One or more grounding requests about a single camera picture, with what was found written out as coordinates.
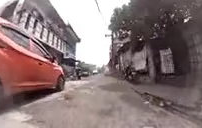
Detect red car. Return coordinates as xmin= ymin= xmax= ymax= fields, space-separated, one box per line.
xmin=0 ymin=13 xmax=67 ymax=118

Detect shabby pale building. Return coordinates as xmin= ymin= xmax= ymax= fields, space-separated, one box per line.
xmin=116 ymin=36 xmax=177 ymax=84

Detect large dark tree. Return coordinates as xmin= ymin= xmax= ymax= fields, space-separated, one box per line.
xmin=108 ymin=0 xmax=202 ymax=51

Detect concrete pavement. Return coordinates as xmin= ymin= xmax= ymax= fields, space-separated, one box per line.
xmin=132 ymin=81 xmax=202 ymax=125

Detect dark roadside gutter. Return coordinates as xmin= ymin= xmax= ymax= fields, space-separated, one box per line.
xmin=135 ymin=89 xmax=202 ymax=128

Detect motorcycle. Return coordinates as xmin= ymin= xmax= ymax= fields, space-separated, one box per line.
xmin=122 ymin=63 xmax=137 ymax=82

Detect overhead wires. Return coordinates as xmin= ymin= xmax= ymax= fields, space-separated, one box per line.
xmin=94 ymin=0 xmax=107 ymax=26

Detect dark vehicle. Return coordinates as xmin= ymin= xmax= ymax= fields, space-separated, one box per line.
xmin=80 ymin=70 xmax=91 ymax=78

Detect grey asphalt road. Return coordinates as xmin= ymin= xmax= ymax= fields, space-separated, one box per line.
xmin=0 ymin=73 xmax=202 ymax=128

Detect grey multi-storey building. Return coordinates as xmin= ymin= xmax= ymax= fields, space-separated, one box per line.
xmin=0 ymin=0 xmax=82 ymax=76

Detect pale vehicle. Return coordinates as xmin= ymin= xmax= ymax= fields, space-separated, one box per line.
xmin=91 ymin=69 xmax=99 ymax=76

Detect utility pole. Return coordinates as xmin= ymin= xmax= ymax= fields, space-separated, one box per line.
xmin=104 ymin=32 xmax=117 ymax=73

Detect grey block wall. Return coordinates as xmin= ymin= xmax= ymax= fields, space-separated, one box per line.
xmin=185 ymin=6 xmax=202 ymax=88

